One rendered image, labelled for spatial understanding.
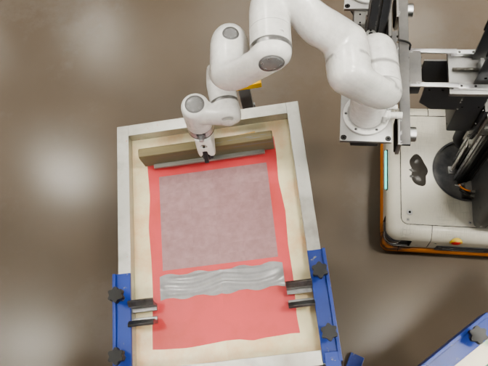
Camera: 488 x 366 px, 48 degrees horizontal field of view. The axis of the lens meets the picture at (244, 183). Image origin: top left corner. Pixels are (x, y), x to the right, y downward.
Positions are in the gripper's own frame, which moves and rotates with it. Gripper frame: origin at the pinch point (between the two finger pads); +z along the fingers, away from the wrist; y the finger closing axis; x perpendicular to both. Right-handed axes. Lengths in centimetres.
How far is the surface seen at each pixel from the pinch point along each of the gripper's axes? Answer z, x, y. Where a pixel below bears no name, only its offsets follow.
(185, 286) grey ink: 4.3, 9.8, -40.1
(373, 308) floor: 96, -60, -42
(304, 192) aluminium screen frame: -0.4, -27.4, -17.3
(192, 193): 5.6, 6.1, -11.7
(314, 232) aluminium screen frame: -0.8, -28.3, -29.9
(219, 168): 5.2, -2.9, -4.4
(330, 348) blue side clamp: -3, -28, -61
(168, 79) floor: 105, 27, 93
